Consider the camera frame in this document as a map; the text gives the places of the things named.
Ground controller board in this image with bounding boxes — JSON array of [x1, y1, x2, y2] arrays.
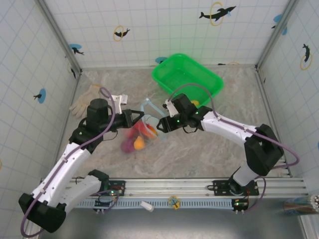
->
[[231, 198, 250, 215], [93, 190, 118, 214]]

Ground small orange toy fruit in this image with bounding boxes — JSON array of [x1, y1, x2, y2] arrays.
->
[[133, 136, 146, 150]]

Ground aluminium frame post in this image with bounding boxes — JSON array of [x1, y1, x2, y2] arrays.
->
[[255, 0, 300, 70], [37, 0, 83, 76]]

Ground dolphin ring wall sticker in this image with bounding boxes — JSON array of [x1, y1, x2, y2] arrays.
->
[[300, 43, 314, 71]]

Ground white cotton glove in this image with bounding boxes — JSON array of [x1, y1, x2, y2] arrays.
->
[[69, 84, 103, 118]]

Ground purple toy cabbage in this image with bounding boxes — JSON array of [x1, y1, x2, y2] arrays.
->
[[120, 139, 136, 154]]

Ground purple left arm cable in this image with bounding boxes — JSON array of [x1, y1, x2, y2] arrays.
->
[[20, 87, 117, 238]]

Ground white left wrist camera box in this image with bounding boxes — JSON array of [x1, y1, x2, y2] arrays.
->
[[111, 94, 129, 114]]

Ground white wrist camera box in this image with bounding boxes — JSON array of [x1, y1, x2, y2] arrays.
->
[[162, 99, 179, 118], [111, 94, 129, 114]]

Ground round tree sticker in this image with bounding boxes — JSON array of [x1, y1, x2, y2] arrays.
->
[[167, 195, 181, 210]]

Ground tube container with sticks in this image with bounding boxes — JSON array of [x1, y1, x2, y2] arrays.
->
[[284, 194, 319, 216]]

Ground pink red toy fruit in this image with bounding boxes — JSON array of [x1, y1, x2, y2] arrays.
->
[[127, 124, 148, 139]]

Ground left controller board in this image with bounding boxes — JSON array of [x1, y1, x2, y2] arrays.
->
[[93, 190, 118, 214]]

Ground right controller board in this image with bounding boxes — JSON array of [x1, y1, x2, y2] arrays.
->
[[231, 198, 250, 215]]

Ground large dolphin ring sticker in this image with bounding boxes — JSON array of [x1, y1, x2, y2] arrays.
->
[[198, 1, 237, 27]]

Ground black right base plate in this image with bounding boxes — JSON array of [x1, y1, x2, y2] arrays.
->
[[212, 179, 260, 196]]

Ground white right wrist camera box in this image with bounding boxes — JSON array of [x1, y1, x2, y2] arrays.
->
[[162, 99, 179, 118]]

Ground slotted cable duct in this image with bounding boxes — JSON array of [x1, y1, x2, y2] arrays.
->
[[74, 199, 250, 210]]

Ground small white plastic piece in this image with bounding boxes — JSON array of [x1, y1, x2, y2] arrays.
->
[[140, 201, 155, 213]]

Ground red yellow toy pepper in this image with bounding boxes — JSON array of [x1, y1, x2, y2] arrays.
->
[[146, 123, 159, 139]]

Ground blue circle shark sticker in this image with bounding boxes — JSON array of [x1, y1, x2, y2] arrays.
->
[[68, 43, 85, 56]]

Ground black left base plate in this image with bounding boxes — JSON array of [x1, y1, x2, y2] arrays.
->
[[99, 179, 127, 197]]

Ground green plastic basket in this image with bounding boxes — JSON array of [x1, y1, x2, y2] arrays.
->
[[151, 52, 224, 109]]

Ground small dolphin ring sticker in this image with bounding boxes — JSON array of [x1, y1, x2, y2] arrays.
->
[[113, 24, 131, 42]]

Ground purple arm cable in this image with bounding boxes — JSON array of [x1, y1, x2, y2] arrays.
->
[[167, 83, 300, 213], [20, 87, 117, 238]]

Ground aluminium mounting rail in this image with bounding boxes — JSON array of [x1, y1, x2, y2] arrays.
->
[[67, 177, 310, 199]]

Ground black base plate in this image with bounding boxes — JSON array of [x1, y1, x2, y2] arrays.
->
[[212, 179, 260, 196], [99, 179, 127, 197]]

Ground clear zip-top bag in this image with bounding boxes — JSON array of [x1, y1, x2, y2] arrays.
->
[[120, 97, 170, 155]]

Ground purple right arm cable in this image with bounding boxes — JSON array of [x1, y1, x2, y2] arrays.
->
[[167, 83, 300, 213]]

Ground blue circle fish sticker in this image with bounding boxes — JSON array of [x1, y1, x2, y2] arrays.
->
[[33, 88, 47, 104]]

